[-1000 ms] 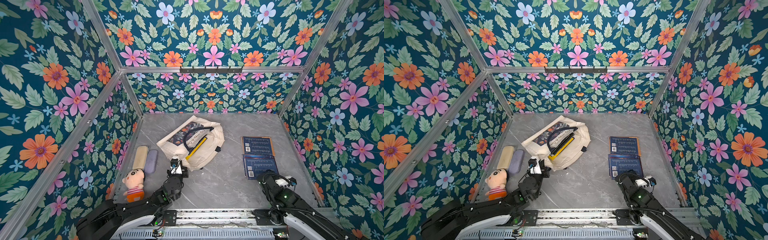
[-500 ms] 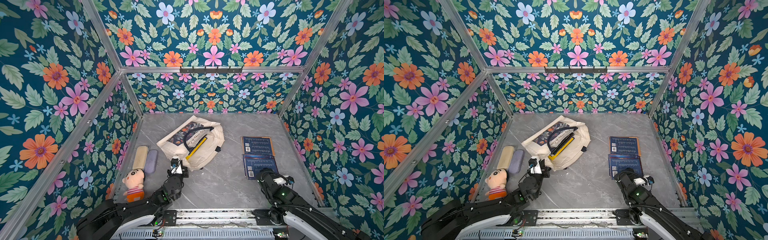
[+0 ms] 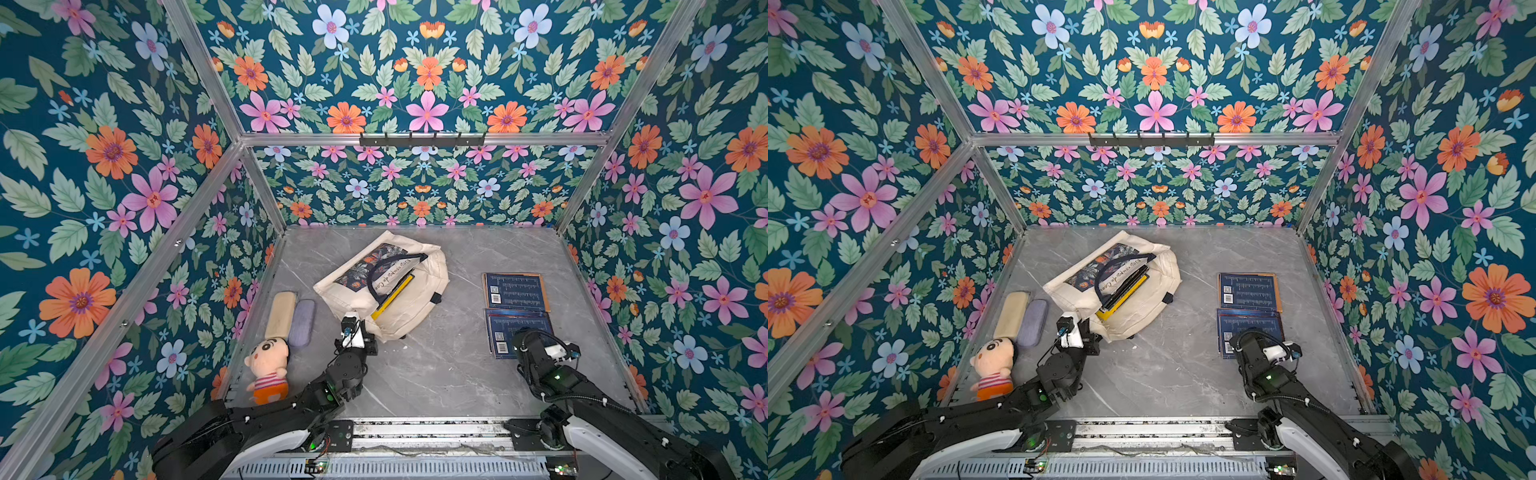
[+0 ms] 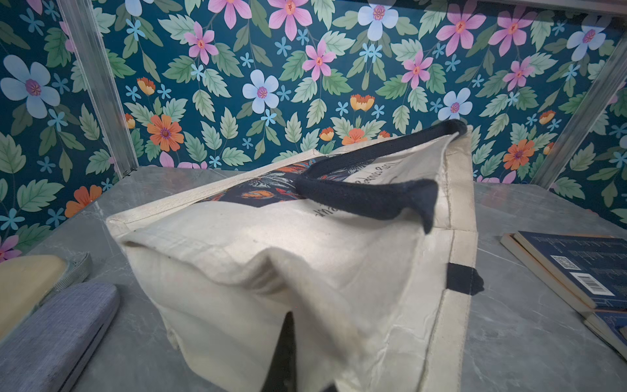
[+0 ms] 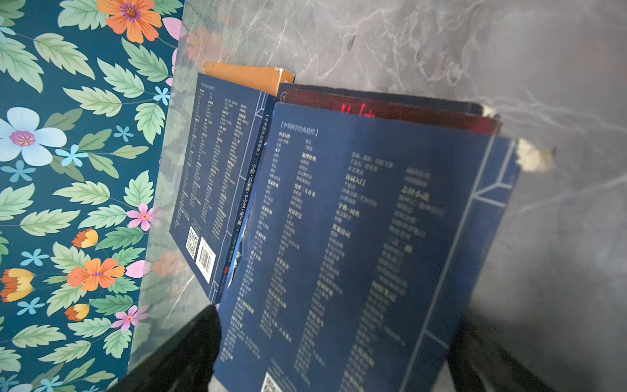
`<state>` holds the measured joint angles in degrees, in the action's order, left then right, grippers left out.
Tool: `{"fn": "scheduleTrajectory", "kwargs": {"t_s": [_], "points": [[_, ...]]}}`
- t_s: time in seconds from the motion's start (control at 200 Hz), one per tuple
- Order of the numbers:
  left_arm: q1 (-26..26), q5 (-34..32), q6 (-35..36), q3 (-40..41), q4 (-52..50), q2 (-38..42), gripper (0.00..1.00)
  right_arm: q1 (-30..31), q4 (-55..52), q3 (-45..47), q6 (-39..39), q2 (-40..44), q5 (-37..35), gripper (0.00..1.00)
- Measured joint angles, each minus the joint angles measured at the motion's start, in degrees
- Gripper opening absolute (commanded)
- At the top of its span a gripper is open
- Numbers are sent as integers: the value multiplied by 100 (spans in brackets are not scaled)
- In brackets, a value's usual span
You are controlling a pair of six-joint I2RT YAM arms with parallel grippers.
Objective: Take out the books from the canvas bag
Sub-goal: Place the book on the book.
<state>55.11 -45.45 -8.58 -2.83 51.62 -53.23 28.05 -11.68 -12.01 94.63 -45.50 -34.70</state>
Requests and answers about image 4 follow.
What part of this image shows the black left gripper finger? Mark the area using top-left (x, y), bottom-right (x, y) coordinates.
top-left (261, 311), bottom-right (298, 392)

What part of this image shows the cream canvas tote bag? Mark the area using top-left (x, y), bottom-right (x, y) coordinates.
top-left (107, 120), bottom-right (483, 391)

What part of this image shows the dark blue book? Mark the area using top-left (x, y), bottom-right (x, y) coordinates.
top-left (501, 231), bottom-right (626, 316)

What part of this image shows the purple fabric glasses case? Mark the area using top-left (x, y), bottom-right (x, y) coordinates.
top-left (1, 281), bottom-right (120, 391)

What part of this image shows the beige glasses case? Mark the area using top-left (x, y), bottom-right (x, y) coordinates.
top-left (1, 253), bottom-right (92, 339)

